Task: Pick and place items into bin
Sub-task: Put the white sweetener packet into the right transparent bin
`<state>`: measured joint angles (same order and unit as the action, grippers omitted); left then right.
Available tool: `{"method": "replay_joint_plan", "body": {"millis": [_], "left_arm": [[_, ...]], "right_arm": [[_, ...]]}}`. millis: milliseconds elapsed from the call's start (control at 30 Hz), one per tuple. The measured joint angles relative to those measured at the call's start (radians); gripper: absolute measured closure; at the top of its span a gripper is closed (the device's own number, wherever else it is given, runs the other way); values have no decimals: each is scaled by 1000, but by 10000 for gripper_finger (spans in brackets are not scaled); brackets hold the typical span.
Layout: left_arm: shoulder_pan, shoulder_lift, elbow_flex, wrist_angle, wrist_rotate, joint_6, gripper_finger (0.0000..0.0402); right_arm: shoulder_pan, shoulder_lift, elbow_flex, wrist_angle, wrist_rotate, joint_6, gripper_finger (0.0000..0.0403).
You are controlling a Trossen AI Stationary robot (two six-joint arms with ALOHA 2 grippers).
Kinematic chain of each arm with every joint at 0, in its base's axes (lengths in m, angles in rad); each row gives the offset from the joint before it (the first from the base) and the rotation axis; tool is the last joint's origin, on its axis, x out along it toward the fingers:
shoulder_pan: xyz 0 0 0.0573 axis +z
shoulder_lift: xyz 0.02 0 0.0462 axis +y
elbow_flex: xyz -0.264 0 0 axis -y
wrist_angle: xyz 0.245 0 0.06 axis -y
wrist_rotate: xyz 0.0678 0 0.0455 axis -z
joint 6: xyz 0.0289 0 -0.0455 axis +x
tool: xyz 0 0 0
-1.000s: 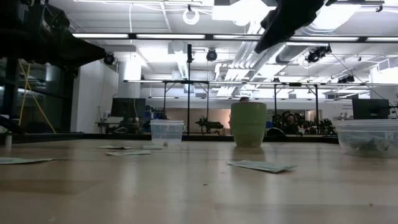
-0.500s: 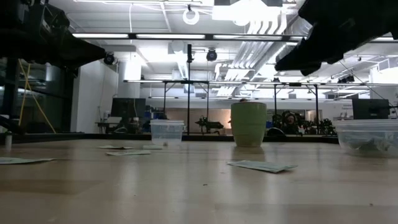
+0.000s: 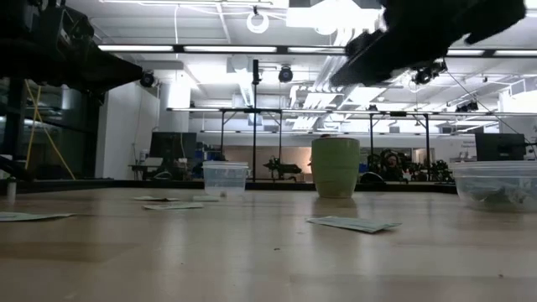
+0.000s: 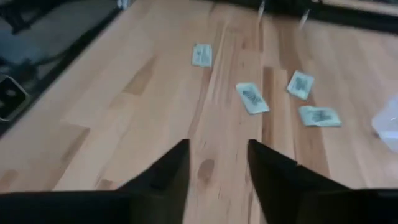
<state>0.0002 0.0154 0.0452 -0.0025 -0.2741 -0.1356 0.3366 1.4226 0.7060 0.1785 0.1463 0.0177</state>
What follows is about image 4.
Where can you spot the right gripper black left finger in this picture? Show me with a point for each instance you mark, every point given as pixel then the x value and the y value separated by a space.
pixel 140 205

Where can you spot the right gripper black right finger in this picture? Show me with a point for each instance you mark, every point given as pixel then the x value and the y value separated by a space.
pixel 295 199

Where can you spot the pale green printed packet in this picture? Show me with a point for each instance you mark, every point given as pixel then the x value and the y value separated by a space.
pixel 202 55
pixel 319 116
pixel 252 98
pixel 300 85

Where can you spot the small clear plastic container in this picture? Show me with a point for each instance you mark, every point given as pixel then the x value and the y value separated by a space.
pixel 387 124

